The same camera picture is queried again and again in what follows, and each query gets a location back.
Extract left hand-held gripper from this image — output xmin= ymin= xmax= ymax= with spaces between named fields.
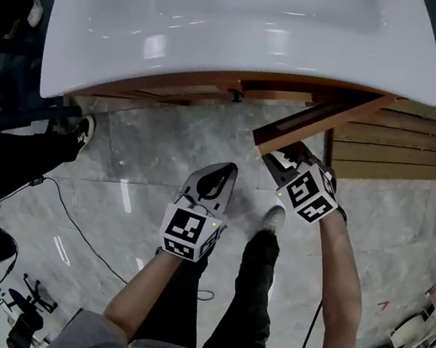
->
xmin=155 ymin=153 xmax=241 ymax=268

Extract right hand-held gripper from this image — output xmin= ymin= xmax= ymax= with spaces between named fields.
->
xmin=253 ymin=136 xmax=347 ymax=228

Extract person's left forearm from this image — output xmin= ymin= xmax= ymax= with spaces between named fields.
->
xmin=100 ymin=240 xmax=192 ymax=348

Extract person's right forearm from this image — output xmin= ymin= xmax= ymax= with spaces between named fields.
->
xmin=300 ymin=213 xmax=377 ymax=348

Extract wooden vanity cabinet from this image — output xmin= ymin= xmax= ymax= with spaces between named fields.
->
xmin=68 ymin=46 xmax=398 ymax=140

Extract person's right shoe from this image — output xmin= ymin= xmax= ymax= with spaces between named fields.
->
xmin=260 ymin=202 xmax=289 ymax=236

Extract person's black trousers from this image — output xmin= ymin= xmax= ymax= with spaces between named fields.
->
xmin=128 ymin=211 xmax=285 ymax=348

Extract wooden slatted platform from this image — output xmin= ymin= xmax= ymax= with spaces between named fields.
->
xmin=320 ymin=45 xmax=436 ymax=193

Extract white sink basin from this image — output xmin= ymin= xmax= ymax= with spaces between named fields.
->
xmin=37 ymin=0 xmax=436 ymax=154

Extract black floor cable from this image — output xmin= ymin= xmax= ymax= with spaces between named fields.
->
xmin=17 ymin=174 xmax=144 ymax=286

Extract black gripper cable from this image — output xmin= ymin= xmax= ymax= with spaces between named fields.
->
xmin=289 ymin=296 xmax=324 ymax=348

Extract white round wire rack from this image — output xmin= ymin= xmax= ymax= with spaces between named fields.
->
xmin=384 ymin=303 xmax=436 ymax=348

